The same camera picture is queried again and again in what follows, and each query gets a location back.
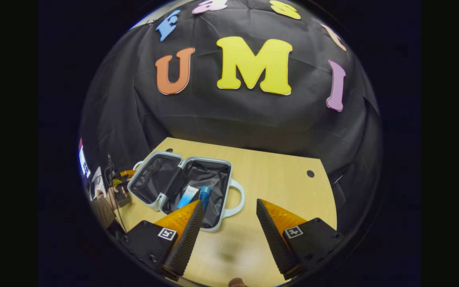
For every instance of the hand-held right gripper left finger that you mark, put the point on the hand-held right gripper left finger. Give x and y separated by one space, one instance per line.
187 243

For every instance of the black backdrop cloth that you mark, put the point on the black backdrop cloth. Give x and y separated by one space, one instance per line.
253 119

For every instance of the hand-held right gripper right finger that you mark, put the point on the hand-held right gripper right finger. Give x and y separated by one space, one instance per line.
277 247

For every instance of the teal bottle with blue cap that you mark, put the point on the teal bottle with blue cap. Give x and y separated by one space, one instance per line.
204 195

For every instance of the blue and white cream tube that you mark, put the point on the blue and white cream tube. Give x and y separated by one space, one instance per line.
187 196

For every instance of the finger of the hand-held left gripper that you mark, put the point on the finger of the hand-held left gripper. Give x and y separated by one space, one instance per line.
128 173

